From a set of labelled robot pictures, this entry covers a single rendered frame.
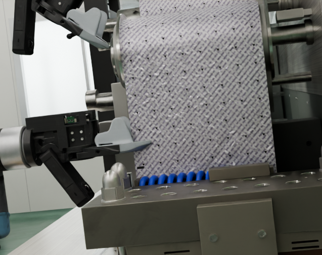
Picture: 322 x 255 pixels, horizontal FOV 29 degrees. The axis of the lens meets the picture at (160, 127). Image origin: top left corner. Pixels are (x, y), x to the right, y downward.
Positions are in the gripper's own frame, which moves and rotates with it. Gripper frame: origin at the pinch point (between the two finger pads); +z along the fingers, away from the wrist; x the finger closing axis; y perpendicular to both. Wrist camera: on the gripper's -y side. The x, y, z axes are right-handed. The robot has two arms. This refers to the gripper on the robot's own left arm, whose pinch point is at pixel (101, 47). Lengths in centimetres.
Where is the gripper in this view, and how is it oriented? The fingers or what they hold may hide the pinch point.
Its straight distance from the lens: 114.9
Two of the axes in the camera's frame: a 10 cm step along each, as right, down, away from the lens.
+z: 8.3, 5.5, -0.9
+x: 1.5, -0.7, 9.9
